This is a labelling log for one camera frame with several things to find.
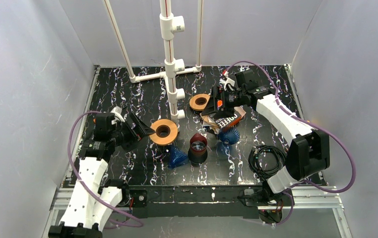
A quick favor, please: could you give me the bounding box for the aluminium frame rail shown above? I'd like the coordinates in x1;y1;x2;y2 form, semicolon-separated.
41;185;354;238

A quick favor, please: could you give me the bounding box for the coiled black cable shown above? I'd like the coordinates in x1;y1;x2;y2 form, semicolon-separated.
249;145;288;181

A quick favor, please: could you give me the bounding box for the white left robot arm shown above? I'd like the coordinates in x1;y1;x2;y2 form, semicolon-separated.
48;107;155;238

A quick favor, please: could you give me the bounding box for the wooden ring dripper holder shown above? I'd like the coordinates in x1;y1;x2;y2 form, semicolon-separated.
149;119;178;146

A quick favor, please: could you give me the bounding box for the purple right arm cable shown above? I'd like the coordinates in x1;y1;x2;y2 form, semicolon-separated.
221;60;357;228

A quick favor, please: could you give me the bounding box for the orange coffee filter package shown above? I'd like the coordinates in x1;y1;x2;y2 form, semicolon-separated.
201;107;246;134

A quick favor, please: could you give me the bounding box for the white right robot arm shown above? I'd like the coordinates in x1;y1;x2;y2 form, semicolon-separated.
202;70;330;196

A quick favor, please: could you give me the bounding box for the white PVC pipe stand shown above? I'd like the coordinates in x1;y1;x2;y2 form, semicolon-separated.
102;0;204;126

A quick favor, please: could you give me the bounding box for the red and black carafe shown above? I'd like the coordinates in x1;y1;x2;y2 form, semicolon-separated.
188;133;208;164

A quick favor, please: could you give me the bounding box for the blue glass dripper cone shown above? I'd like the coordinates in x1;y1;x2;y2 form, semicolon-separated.
167;145;189;169

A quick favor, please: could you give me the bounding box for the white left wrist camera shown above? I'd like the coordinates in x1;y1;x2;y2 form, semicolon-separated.
110;106;125;124

